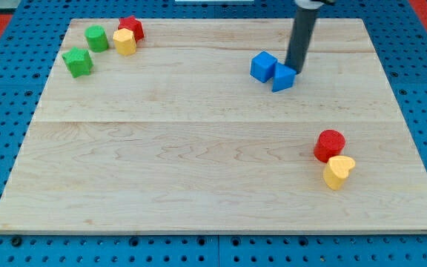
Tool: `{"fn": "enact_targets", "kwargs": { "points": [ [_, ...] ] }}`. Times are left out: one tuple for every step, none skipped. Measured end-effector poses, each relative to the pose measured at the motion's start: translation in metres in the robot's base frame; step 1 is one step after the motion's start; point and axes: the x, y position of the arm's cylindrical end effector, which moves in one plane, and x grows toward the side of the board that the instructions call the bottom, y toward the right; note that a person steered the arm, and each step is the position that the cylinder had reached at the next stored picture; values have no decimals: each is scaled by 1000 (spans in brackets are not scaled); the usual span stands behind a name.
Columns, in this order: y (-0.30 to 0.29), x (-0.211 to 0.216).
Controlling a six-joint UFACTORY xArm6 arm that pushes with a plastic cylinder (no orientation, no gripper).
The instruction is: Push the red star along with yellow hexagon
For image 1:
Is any yellow hexagon block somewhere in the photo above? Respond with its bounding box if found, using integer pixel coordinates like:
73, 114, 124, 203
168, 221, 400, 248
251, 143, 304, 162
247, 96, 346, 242
113, 28, 136, 56

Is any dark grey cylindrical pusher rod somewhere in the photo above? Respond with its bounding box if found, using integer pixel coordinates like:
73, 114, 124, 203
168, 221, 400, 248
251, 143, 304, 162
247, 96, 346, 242
285, 0, 322, 73

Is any green star block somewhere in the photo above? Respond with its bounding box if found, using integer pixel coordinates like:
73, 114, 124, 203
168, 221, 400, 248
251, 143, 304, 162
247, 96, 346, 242
62, 47, 93, 78

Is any blue triangle block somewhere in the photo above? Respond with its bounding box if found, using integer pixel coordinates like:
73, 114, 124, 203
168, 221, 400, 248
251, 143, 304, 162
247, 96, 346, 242
271, 63, 297, 92

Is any blue cube block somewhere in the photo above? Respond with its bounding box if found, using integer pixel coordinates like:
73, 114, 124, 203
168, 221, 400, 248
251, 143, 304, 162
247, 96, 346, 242
250, 51, 277, 83

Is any red cylinder block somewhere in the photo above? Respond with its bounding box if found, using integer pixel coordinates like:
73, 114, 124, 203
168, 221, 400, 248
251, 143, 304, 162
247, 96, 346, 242
313, 129, 345, 162

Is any yellow heart block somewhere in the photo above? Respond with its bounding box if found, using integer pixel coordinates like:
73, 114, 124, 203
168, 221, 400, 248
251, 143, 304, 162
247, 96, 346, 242
322, 156, 356, 191

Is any light wooden board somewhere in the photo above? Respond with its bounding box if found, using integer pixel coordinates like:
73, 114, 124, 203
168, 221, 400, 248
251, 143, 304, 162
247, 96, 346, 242
0, 19, 427, 235

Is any red star block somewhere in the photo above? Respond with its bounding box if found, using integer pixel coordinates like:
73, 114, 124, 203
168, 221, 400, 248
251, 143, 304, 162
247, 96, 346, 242
118, 16, 145, 42

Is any green cylinder block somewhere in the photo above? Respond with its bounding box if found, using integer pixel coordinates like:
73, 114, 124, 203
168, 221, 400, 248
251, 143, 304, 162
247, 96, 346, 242
85, 25, 109, 53

